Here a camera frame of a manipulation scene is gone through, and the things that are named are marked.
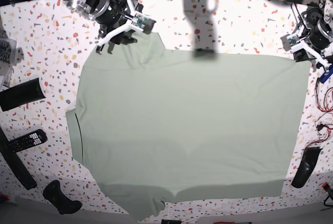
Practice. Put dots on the clear plastic parts box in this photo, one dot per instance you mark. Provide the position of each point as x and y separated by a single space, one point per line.
8 49

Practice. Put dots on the red object bottom left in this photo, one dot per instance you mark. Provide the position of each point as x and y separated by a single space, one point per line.
4 198

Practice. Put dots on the black game controller grip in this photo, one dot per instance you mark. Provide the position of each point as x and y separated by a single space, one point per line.
55 196

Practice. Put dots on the red connector bottom right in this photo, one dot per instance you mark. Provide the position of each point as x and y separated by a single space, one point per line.
326 186

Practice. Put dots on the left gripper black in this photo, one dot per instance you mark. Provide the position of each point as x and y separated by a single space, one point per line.
320 38

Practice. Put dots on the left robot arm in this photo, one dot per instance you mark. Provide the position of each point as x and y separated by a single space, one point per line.
321 14

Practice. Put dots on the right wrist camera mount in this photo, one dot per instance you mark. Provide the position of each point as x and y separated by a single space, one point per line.
132 20

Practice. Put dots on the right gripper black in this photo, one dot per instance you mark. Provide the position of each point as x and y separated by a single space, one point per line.
108 13

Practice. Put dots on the blue plastic clamp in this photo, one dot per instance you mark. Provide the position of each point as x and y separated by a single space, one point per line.
325 77

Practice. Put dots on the black remote control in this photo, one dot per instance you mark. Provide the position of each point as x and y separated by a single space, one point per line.
27 141

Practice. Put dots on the small clear plastic container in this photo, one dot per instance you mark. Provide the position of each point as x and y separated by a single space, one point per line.
6 71

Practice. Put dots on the black curved pad right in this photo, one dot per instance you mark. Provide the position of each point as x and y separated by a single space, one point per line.
306 167

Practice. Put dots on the black small tool bottom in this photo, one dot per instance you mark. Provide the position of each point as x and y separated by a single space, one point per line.
167 221

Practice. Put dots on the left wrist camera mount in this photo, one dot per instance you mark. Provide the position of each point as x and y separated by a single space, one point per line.
310 47

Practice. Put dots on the light green T-shirt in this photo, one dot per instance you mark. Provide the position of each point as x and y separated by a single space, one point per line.
156 126

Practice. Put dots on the long black bar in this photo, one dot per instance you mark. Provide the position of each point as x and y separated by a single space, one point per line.
16 165

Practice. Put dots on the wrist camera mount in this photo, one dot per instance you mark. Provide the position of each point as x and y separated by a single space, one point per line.
310 47
132 20

